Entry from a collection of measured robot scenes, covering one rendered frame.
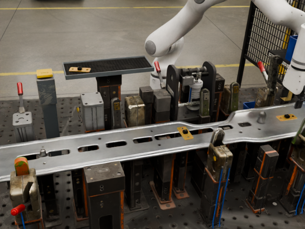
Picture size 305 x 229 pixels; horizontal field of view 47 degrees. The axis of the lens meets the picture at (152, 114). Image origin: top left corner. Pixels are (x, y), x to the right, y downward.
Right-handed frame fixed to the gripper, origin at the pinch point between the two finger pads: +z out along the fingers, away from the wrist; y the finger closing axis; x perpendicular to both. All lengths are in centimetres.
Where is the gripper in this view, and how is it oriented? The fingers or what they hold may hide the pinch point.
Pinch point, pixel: (291, 100)
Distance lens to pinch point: 156.5
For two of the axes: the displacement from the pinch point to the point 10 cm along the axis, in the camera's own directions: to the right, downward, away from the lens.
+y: 3.0, 5.2, -8.0
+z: -0.5, 8.4, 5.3
